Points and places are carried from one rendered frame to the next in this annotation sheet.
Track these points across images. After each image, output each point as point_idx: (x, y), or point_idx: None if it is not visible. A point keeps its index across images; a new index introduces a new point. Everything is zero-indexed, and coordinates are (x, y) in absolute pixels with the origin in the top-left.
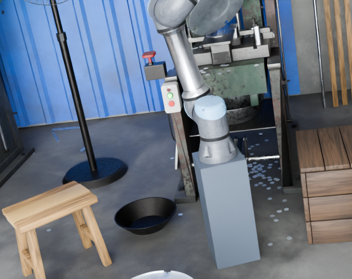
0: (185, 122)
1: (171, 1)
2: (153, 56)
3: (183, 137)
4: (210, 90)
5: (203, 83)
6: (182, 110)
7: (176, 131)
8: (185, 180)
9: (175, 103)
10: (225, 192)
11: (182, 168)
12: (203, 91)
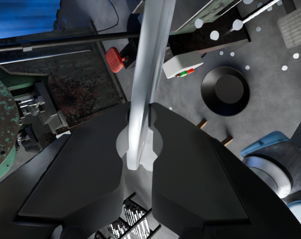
0: (203, 31)
1: None
2: (123, 63)
3: (214, 47)
4: (291, 175)
5: (277, 188)
6: (196, 41)
7: (204, 52)
8: (232, 44)
9: (193, 67)
10: None
11: (226, 46)
12: (286, 194)
